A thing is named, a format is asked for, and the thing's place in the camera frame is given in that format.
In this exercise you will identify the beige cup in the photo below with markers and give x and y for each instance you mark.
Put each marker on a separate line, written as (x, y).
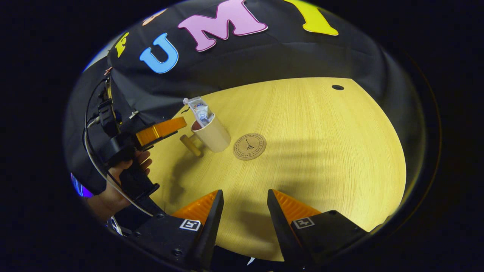
(215, 138)

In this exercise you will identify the blue purple lit object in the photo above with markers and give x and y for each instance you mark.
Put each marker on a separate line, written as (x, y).
(81, 189)

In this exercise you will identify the round brown coaster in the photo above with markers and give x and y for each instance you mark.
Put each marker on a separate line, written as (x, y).
(249, 146)

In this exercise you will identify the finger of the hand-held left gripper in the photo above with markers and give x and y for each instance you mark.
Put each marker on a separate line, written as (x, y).
(159, 130)

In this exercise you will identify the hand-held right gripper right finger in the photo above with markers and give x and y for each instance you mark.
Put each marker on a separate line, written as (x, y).
(281, 230)

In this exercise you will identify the small silver metal clip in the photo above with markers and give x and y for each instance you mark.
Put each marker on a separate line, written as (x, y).
(133, 114)

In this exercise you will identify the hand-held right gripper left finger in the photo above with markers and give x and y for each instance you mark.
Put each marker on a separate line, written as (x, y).
(211, 230)

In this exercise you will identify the small orange clip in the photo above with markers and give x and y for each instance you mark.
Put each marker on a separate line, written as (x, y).
(108, 70)

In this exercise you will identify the white toothpaste tube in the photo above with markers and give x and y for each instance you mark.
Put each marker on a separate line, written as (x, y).
(202, 111)

